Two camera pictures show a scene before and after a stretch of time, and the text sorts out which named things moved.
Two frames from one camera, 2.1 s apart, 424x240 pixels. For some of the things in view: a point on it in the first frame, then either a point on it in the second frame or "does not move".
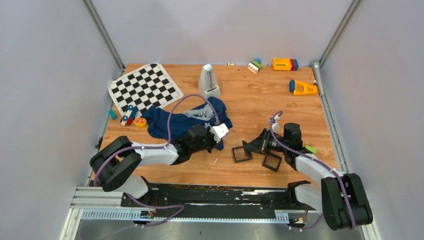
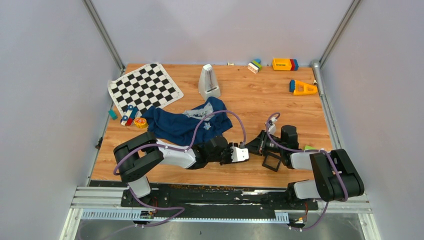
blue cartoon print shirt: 212,112 does not move
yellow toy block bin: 281,64 does not move
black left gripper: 213,140 -> 228,147
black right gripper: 260,144 does not move
